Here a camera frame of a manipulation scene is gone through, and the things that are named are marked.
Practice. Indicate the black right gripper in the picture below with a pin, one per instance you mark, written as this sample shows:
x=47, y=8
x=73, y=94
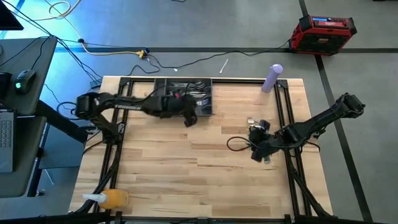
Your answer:
x=270, y=141

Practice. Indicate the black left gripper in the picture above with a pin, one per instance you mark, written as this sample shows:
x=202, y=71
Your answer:
x=182, y=107

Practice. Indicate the dark grey cutlery tray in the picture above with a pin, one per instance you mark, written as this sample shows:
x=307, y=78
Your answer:
x=206, y=110

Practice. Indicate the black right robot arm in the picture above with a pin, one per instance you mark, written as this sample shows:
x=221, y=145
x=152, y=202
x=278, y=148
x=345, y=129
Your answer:
x=323, y=119

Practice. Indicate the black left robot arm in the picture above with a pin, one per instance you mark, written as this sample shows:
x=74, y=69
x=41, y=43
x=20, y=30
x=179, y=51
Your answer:
x=130, y=106

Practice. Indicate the white plastic stick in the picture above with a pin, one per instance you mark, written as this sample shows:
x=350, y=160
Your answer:
x=223, y=66

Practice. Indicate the purple plastic bottle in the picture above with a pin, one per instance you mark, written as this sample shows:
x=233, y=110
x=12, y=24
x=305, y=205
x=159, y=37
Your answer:
x=270, y=80

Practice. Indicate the black power adapter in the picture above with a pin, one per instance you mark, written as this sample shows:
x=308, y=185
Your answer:
x=94, y=83

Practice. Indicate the orange spray bottle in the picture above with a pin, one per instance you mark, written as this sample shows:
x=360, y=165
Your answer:
x=116, y=199

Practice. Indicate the red and black jobsite radio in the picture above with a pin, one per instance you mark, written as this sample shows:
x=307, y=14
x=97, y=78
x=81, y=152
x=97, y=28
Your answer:
x=320, y=37

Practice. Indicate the dark grey desk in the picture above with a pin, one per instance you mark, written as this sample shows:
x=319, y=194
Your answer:
x=37, y=93
x=28, y=155

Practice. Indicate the black computer mouse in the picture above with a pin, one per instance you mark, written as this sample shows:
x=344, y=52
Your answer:
x=25, y=80

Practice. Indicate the grey laptop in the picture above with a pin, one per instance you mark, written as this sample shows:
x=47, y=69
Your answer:
x=6, y=140

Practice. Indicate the black desktop device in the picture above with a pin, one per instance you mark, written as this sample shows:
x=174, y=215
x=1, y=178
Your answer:
x=3, y=85

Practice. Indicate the black computer monitor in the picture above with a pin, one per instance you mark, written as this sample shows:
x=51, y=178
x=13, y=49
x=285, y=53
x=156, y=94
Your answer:
x=7, y=18

